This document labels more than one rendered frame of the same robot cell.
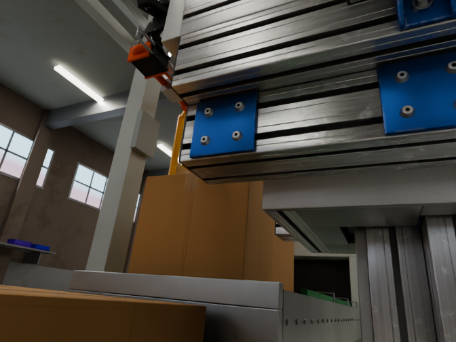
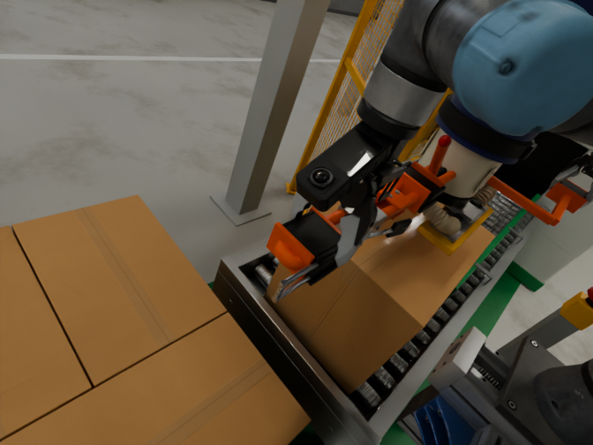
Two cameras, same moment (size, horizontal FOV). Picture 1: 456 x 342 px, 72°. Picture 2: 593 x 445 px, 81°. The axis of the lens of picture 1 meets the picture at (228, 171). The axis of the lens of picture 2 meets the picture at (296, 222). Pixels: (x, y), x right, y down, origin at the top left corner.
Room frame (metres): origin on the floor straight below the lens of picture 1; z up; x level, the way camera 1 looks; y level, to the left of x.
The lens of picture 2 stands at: (0.35, 0.27, 1.51)
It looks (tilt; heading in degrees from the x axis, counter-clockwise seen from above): 39 degrees down; 2
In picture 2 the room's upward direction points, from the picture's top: 25 degrees clockwise
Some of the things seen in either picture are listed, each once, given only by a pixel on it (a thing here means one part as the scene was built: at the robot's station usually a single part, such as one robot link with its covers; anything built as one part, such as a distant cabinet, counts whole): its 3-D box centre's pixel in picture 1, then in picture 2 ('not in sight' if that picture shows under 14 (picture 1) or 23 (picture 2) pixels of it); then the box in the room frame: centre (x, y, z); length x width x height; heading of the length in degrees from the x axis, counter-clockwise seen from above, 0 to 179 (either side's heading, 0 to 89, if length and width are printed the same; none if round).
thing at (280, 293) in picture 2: (174, 68); (354, 252); (0.75, 0.19, 1.18); 0.31 x 0.03 x 0.05; 154
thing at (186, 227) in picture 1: (225, 248); (379, 267); (1.26, -0.02, 0.75); 0.60 x 0.40 x 0.40; 154
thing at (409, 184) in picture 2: not in sight; (414, 186); (1.04, 0.10, 1.18); 0.10 x 0.08 x 0.06; 64
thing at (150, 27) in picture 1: (165, 26); (369, 155); (0.74, 0.24, 1.33); 0.09 x 0.08 x 0.12; 153
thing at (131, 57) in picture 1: (148, 60); (306, 242); (0.73, 0.26, 1.18); 0.08 x 0.07 x 0.05; 154
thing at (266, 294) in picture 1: (160, 286); (288, 343); (0.95, 0.16, 0.58); 0.70 x 0.03 x 0.06; 62
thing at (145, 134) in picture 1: (146, 134); not in sight; (2.03, 0.62, 1.62); 0.20 x 0.05 x 0.30; 152
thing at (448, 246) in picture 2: not in sight; (461, 214); (1.22, -0.10, 1.07); 0.34 x 0.10 x 0.05; 154
